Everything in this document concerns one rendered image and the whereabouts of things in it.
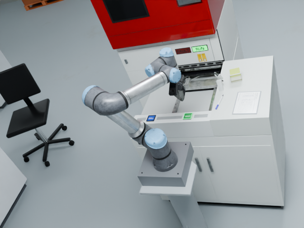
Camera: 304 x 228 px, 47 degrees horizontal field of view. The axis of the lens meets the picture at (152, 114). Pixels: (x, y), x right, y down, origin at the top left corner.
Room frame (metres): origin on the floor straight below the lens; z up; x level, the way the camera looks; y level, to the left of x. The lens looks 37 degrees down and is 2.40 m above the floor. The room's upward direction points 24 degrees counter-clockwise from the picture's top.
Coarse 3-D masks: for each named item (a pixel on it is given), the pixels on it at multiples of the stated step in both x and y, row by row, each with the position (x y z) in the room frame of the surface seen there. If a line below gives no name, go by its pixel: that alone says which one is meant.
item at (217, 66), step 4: (220, 64) 2.16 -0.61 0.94; (184, 68) 2.32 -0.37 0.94; (188, 68) 2.29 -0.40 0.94; (192, 68) 2.27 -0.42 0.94; (196, 68) 2.25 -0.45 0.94; (200, 68) 2.24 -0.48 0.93; (204, 68) 2.22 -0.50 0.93; (208, 68) 2.21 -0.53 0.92; (212, 68) 2.19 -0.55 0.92; (192, 76) 2.28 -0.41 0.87; (196, 76) 2.26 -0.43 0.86; (200, 76) 2.25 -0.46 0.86; (204, 76) 2.23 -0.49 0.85; (208, 76) 2.22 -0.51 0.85
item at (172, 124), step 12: (144, 120) 1.89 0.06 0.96; (156, 120) 1.84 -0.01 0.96; (168, 120) 1.78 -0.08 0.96; (180, 120) 1.73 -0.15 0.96; (192, 120) 1.69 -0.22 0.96; (204, 120) 1.64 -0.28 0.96; (168, 132) 1.78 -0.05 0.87; (180, 132) 1.73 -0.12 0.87; (192, 132) 1.69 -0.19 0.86; (204, 132) 1.65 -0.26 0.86
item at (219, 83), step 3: (219, 75) 1.83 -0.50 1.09; (219, 78) 1.85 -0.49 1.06; (222, 78) 1.87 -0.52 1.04; (219, 81) 1.83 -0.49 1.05; (219, 84) 1.84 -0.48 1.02; (222, 84) 1.84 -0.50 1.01; (219, 87) 1.84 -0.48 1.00; (222, 87) 1.83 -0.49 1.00; (219, 90) 1.84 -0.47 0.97; (222, 90) 1.83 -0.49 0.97
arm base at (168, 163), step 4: (172, 152) 1.48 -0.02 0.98; (168, 156) 1.45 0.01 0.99; (172, 156) 1.46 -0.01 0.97; (176, 156) 1.48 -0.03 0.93; (152, 160) 1.50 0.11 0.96; (156, 160) 1.46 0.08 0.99; (160, 160) 1.44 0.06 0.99; (164, 160) 1.44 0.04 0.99; (168, 160) 1.44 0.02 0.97; (172, 160) 1.44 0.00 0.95; (176, 160) 1.46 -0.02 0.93; (156, 164) 1.46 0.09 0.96; (160, 164) 1.44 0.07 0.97; (164, 164) 1.43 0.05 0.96; (168, 164) 1.44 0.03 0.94; (172, 164) 1.43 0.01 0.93; (156, 168) 1.46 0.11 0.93; (160, 168) 1.44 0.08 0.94; (164, 168) 1.43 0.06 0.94; (168, 168) 1.42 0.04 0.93; (172, 168) 1.43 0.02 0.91
